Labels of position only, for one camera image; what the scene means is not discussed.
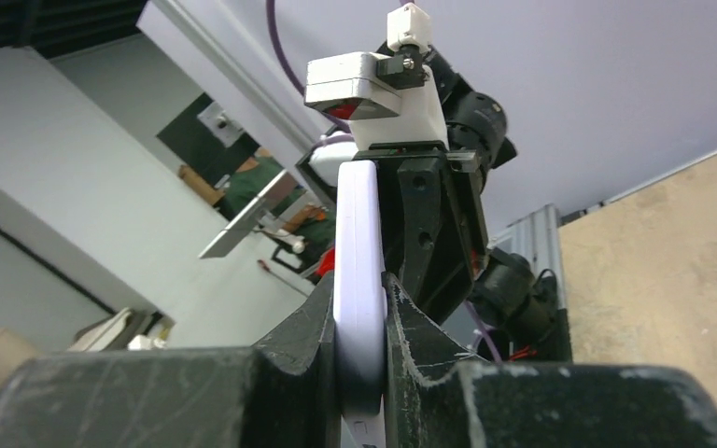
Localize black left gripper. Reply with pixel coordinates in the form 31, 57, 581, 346
355, 142, 489, 324

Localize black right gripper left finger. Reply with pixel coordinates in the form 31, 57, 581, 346
0, 275, 341, 447

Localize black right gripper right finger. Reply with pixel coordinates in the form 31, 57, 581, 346
384, 275, 717, 447

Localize phone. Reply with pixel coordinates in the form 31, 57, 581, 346
333, 161, 387, 447

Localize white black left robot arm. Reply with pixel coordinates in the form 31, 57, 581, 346
355, 44, 572, 361

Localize person in green shirt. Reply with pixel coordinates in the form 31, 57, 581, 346
223, 147, 335, 252

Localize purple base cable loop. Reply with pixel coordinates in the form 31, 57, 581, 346
463, 300, 505, 366

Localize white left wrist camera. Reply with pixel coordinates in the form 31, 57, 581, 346
303, 2, 447, 151

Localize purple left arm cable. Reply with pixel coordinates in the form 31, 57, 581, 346
264, 0, 359, 147

